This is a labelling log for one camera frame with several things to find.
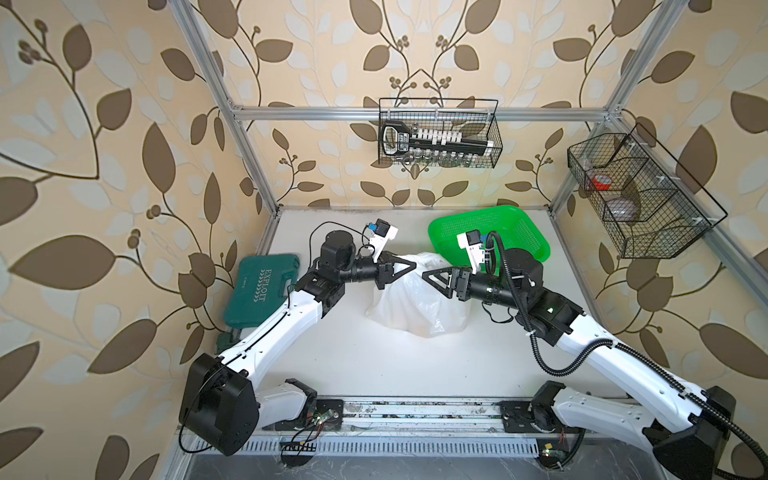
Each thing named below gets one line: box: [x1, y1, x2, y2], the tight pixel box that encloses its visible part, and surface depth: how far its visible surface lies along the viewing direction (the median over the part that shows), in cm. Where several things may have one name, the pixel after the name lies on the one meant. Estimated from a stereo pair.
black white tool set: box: [381, 121, 495, 156], surface depth 84 cm
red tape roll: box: [592, 175, 612, 191], surface depth 84 cm
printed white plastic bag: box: [366, 252, 472, 337], surface depth 75 cm
